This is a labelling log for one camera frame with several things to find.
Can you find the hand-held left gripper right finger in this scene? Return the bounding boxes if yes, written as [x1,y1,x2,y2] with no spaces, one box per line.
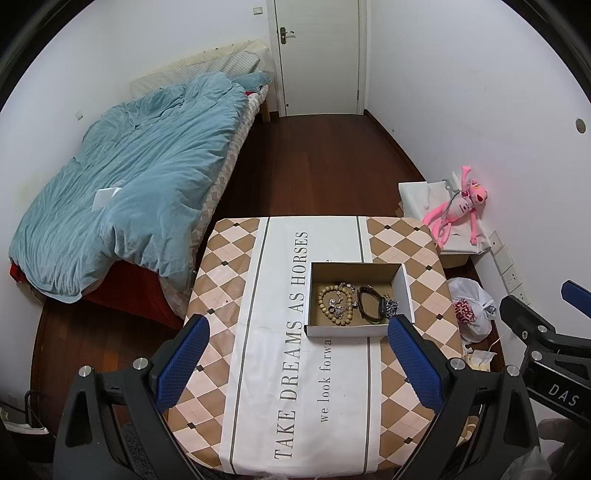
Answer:
[387,314,541,480]

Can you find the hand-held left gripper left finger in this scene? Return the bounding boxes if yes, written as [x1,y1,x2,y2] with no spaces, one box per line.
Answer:
[53,314,211,480]

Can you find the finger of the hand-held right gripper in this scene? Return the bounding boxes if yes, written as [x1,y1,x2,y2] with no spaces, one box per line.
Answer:
[499,295,573,346]
[561,279,591,319]

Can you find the cardboard box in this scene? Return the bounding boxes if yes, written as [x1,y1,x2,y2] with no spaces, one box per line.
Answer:
[304,261,416,339]

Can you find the black band bracelet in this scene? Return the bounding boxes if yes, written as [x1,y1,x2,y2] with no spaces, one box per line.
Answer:
[356,286,389,324]

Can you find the wooden bead bracelet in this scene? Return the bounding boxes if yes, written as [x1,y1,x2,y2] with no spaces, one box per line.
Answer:
[317,284,359,324]

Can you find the white plastic bag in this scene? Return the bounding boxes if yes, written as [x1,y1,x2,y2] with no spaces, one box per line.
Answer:
[447,277,497,343]

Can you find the crumpled white tissues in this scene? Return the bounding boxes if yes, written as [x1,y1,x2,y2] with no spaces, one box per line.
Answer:
[462,348,497,371]

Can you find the checked brown tablecloth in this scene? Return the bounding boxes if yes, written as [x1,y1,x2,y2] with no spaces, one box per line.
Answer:
[168,216,465,478]

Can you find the pink plush toy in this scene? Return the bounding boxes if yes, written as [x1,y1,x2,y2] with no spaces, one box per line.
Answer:
[422,165,489,245]

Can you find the white paper sheet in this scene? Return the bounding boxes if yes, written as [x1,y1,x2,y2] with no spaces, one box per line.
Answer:
[92,187,123,212]

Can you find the bed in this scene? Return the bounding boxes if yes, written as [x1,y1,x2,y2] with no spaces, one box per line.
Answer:
[9,39,273,328]

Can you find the blue duvet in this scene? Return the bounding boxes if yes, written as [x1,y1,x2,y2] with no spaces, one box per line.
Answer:
[9,71,271,303]

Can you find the checked pillow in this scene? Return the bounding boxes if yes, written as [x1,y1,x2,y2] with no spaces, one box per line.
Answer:
[129,50,260,97]

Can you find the white door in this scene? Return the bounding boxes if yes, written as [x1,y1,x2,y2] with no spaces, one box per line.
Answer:
[268,0,370,118]

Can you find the white wall sockets row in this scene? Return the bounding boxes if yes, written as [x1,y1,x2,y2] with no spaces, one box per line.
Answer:
[488,230,529,302]

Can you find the black cable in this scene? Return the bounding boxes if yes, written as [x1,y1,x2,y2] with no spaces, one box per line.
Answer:
[23,390,51,433]

